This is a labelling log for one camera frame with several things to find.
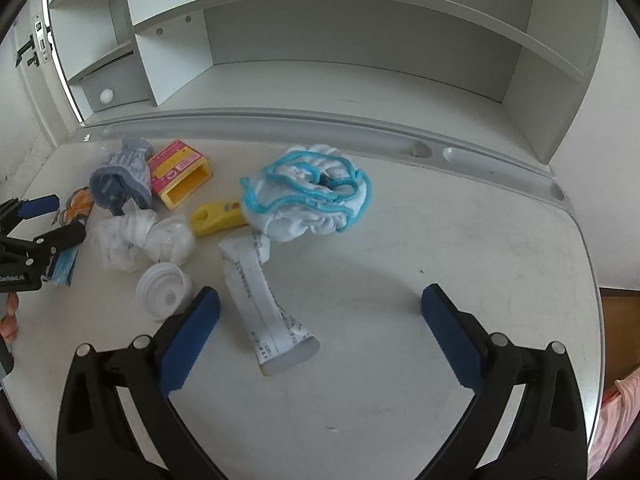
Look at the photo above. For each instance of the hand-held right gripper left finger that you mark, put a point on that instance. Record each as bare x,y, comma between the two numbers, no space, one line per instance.
192,337

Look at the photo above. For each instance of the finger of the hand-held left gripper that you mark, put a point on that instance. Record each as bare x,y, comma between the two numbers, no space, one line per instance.
40,206
60,237

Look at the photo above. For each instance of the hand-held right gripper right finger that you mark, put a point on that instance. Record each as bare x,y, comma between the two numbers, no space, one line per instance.
452,335

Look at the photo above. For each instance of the blue and white packet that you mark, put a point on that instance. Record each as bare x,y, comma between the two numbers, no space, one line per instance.
62,266

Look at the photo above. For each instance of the cartoon print wrapper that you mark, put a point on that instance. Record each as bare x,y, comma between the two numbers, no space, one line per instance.
80,205

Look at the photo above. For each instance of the white plastic lid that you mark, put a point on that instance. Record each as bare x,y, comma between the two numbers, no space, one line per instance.
160,290

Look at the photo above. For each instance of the squeezed white tube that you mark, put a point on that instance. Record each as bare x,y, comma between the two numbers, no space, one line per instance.
255,300

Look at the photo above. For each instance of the white plastic wrap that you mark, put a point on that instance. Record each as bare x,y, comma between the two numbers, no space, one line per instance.
135,237

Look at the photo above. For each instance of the grey sock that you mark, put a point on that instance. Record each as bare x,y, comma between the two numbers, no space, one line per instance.
125,172

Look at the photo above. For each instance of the yellow plastic piece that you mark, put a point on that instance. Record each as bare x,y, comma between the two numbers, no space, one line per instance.
215,217

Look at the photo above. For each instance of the red and yellow small box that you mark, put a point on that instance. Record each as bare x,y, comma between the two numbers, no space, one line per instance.
172,162

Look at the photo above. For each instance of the white cloth with blue trim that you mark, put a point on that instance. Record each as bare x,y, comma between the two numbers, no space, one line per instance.
300,212

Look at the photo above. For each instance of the person's left hand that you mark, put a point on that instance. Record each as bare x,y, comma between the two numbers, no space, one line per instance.
7,325

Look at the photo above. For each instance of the white door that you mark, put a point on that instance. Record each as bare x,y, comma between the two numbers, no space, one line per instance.
35,95

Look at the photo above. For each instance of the white drawer knob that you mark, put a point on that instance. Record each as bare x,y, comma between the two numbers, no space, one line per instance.
106,96

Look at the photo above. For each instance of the person's pink clothing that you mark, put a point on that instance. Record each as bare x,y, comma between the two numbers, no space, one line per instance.
617,420

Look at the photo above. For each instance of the grey desk shelf unit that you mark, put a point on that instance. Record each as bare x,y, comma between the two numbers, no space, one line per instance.
350,35

